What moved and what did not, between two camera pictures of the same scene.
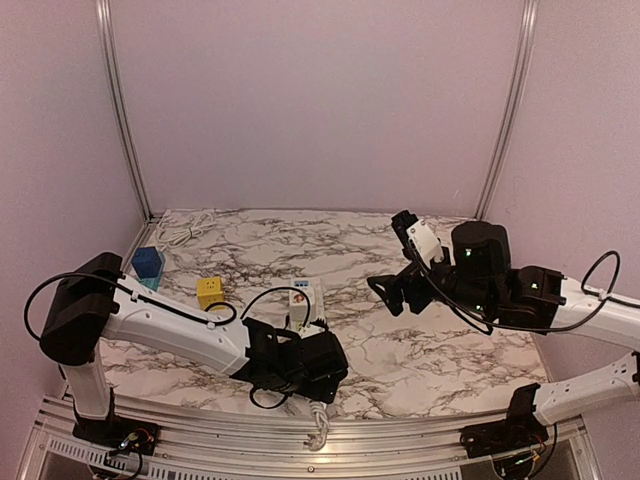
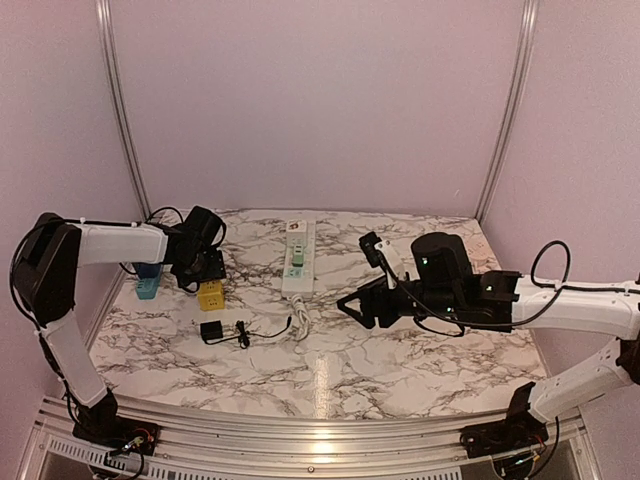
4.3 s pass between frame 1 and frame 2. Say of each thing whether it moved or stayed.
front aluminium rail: stayed
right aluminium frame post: stayed
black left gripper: moved
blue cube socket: stayed
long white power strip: moved
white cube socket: moved
